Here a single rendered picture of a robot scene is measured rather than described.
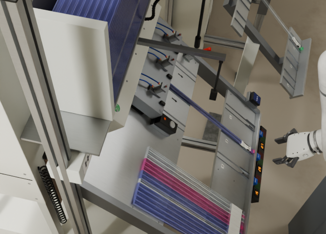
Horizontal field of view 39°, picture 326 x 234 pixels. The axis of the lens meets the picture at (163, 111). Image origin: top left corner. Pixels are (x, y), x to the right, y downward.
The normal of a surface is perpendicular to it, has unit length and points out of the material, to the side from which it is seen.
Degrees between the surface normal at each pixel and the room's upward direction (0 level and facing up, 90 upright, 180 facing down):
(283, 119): 0
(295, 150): 48
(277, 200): 0
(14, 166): 90
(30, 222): 0
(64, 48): 90
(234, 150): 43
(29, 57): 90
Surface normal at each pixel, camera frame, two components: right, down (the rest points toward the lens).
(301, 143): -0.70, -0.49
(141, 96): 0.69, -0.26
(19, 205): 0.04, -0.55
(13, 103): 0.98, 0.20
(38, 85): -0.22, 0.81
